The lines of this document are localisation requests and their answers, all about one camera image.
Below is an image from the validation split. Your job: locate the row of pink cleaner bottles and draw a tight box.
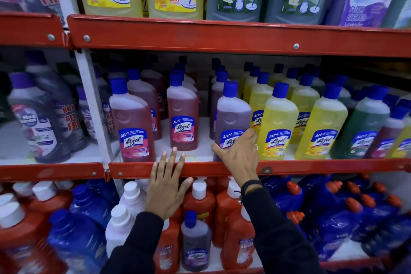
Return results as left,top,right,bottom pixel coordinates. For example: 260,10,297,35
107,57,200,163

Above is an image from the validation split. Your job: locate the yellow cleaner bottle blue cap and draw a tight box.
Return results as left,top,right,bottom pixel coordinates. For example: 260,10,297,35
385,99,411,159

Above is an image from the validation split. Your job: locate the person's left forearm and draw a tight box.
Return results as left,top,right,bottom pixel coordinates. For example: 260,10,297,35
100,211,165,274

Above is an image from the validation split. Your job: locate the person's right hand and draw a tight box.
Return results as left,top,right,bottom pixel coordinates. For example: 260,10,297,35
211,128,260,188

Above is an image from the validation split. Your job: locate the green cleaner bottle blue cap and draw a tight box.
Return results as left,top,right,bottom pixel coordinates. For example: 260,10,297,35
331,86,390,159

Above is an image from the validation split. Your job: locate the white bottle white cap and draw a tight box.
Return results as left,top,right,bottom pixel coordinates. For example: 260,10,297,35
105,205,135,256
119,181,146,216

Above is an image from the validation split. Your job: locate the small purple cleaner bottle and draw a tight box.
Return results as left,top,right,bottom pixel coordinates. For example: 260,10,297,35
181,210,212,272

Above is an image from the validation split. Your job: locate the white shelf upright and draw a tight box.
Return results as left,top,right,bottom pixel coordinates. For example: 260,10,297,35
48,0,124,188

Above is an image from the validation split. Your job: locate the maroon cleaner bottle blue cap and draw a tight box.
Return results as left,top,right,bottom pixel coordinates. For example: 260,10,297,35
366,105,410,159

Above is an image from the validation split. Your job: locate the row of yellow cleaner bottles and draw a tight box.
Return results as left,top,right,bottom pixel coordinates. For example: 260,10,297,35
239,62,349,160

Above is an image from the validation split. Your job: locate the person's right forearm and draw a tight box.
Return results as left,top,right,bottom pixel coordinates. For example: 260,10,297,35
241,186,326,274

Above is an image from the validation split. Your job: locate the person's left hand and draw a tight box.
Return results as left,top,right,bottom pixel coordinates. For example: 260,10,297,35
145,147,194,221

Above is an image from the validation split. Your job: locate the short red shelf rail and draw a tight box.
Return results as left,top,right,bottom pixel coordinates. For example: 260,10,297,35
0,162,106,183
0,11,68,49

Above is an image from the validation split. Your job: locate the large green cleaner bottle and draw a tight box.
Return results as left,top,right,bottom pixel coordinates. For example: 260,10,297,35
382,0,411,29

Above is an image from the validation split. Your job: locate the group of blue bottles orange caps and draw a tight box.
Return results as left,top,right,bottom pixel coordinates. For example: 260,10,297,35
262,173,411,261

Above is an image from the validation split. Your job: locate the grey bottle purple cap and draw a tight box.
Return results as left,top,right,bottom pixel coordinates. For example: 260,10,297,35
93,65,118,141
76,86,98,143
26,51,89,152
7,72,73,163

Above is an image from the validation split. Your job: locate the group of orange bottles white caps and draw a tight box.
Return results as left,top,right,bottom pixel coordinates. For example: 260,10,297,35
0,176,257,274

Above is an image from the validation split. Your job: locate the long red shelf rail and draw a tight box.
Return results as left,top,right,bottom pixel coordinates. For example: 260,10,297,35
67,14,411,58
109,158,411,180

